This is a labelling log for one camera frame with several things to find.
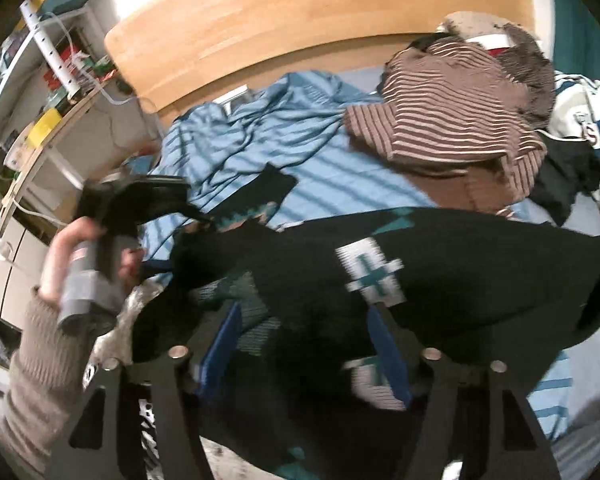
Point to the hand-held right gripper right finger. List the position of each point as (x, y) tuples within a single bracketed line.
[(387, 360)]

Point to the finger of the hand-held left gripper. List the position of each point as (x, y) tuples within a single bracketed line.
[(167, 195)]

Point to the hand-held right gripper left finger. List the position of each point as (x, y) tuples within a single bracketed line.
[(222, 355)]

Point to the black patterned sweater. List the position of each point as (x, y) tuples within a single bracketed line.
[(480, 285)]

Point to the person's left hand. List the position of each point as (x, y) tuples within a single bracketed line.
[(62, 260)]

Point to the white fluffy blanket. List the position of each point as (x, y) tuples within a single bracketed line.
[(132, 310)]

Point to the silver device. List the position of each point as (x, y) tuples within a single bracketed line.
[(235, 96)]

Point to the blue striped duvet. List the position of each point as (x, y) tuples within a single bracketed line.
[(280, 150)]

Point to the white shelf rack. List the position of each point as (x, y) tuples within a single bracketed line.
[(55, 55)]

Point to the wooden headboard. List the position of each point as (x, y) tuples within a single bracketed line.
[(280, 20)]

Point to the black garment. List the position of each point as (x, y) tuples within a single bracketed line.
[(565, 170)]

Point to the brown striped sweater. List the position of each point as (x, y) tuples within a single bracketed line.
[(440, 105)]

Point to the white star print quilt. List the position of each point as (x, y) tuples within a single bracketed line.
[(580, 105)]

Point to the dark brown fuzzy cloth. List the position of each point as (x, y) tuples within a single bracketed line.
[(530, 70)]

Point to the teal curtain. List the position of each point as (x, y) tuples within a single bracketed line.
[(580, 35)]

